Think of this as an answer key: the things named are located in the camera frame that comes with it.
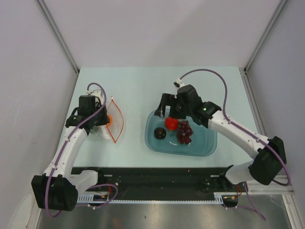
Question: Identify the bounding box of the teal plastic bin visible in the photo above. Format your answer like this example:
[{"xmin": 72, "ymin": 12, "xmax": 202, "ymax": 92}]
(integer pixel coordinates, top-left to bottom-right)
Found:
[{"xmin": 145, "ymin": 109, "xmax": 217, "ymax": 156}]

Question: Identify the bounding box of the purple cable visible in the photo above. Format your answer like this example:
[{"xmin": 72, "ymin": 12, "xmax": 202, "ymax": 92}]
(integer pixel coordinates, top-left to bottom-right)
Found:
[
  {"xmin": 44, "ymin": 82, "xmax": 119, "ymax": 218},
  {"xmin": 177, "ymin": 69, "xmax": 293, "ymax": 221}
]

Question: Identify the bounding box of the aluminium side rail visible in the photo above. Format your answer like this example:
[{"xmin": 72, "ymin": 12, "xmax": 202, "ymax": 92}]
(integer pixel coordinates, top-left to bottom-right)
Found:
[{"xmin": 239, "ymin": 68, "xmax": 292, "ymax": 188}]

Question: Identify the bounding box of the white cable duct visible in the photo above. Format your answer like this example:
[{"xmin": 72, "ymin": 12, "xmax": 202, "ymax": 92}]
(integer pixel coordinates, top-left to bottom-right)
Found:
[{"xmin": 77, "ymin": 192, "xmax": 224, "ymax": 205}]

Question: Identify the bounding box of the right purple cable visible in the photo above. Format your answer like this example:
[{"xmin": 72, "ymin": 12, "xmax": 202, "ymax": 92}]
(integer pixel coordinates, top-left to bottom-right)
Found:
[{"xmin": 177, "ymin": 69, "xmax": 293, "ymax": 221}]

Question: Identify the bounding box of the clear zip top bag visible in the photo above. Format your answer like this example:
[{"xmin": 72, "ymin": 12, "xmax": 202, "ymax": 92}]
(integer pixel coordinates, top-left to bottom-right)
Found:
[{"xmin": 96, "ymin": 96, "xmax": 124, "ymax": 144}]

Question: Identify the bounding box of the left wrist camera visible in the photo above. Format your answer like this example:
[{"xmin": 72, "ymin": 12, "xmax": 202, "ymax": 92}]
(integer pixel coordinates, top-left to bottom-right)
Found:
[{"xmin": 86, "ymin": 89, "xmax": 104, "ymax": 104}]

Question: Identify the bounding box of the aluminium frame post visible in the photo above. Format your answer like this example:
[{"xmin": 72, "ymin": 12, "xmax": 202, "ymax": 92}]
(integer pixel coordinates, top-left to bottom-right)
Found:
[
  {"xmin": 35, "ymin": 0, "xmax": 81, "ymax": 73},
  {"xmin": 244, "ymin": 0, "xmax": 288, "ymax": 72}
]

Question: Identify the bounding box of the left aluminium frame post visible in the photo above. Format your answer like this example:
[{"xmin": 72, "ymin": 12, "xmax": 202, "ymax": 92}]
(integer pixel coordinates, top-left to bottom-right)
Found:
[{"xmin": 35, "ymin": 0, "xmax": 81, "ymax": 73}]

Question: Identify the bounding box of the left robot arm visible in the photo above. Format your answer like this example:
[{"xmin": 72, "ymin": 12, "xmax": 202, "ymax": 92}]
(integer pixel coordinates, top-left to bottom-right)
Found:
[{"xmin": 31, "ymin": 90, "xmax": 110, "ymax": 211}]

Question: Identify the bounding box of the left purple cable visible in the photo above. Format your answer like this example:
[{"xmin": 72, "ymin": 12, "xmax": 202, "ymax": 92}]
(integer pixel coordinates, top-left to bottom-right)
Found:
[{"xmin": 44, "ymin": 82, "xmax": 119, "ymax": 218}]

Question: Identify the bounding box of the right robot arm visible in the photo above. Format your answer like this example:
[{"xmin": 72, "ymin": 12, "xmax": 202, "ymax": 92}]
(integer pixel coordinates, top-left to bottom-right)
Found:
[{"xmin": 154, "ymin": 84, "xmax": 286, "ymax": 191}]

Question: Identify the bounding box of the right aluminium frame post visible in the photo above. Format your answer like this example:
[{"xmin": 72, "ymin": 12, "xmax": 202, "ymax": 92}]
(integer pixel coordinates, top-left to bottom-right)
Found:
[{"xmin": 244, "ymin": 0, "xmax": 288, "ymax": 72}]

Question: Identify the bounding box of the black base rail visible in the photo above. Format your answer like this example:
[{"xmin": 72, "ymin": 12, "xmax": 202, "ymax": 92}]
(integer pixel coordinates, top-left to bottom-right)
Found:
[{"xmin": 71, "ymin": 167, "xmax": 251, "ymax": 201}]

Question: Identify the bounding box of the purple fake grape bunch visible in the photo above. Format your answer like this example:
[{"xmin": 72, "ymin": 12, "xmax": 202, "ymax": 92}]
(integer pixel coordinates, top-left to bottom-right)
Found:
[{"xmin": 177, "ymin": 120, "xmax": 193, "ymax": 145}]

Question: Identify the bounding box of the dark purple fake plum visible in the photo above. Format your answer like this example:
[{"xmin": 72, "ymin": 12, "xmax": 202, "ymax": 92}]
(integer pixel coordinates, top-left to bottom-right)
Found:
[{"xmin": 154, "ymin": 127, "xmax": 166, "ymax": 140}]

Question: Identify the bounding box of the orange fake orange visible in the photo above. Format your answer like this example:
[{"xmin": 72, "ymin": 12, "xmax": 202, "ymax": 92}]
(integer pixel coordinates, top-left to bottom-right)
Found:
[{"xmin": 106, "ymin": 114, "xmax": 112, "ymax": 127}]

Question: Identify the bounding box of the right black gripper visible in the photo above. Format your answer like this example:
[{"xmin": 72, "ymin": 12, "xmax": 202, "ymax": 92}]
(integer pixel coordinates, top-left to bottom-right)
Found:
[{"xmin": 154, "ymin": 94, "xmax": 192, "ymax": 120}]

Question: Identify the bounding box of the red orange fake peach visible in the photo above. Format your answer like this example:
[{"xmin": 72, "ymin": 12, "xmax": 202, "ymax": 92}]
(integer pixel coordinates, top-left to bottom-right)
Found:
[{"xmin": 164, "ymin": 117, "xmax": 179, "ymax": 131}]

